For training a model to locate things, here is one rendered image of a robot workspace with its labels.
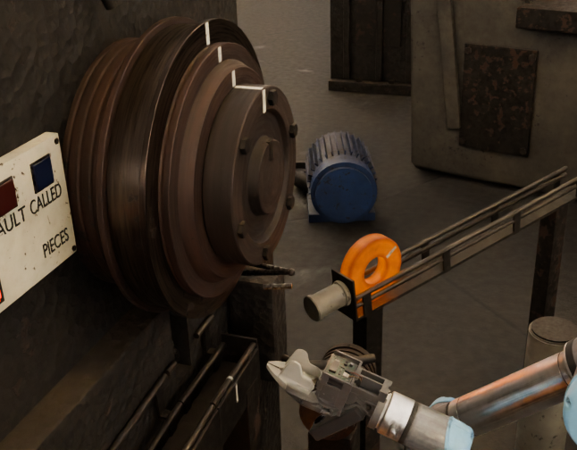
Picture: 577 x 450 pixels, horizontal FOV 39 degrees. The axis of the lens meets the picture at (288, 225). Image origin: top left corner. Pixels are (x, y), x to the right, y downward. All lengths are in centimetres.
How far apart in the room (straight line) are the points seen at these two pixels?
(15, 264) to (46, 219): 8
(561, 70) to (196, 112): 282
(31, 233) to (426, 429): 70
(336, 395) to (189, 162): 49
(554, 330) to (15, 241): 133
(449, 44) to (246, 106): 282
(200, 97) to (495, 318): 204
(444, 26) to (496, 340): 163
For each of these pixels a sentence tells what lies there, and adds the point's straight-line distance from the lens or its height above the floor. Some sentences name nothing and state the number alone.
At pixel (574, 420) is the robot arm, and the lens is 125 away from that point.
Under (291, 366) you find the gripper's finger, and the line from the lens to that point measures 140.
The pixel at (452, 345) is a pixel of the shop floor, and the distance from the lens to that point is 286.
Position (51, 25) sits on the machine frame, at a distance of 117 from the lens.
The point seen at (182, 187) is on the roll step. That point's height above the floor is 116.
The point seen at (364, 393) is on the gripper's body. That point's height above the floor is 75.
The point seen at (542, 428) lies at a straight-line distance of 213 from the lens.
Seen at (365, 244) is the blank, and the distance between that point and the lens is 179.
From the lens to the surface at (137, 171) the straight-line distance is 111.
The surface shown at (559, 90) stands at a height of 52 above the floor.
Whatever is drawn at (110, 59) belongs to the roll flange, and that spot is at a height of 130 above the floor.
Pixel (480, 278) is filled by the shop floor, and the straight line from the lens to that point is 328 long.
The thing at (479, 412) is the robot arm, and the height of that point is 67.
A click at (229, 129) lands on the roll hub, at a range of 116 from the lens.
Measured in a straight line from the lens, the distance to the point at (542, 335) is 201.
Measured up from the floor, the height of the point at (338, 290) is 69.
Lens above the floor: 160
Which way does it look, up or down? 26 degrees down
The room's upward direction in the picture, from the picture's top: 2 degrees counter-clockwise
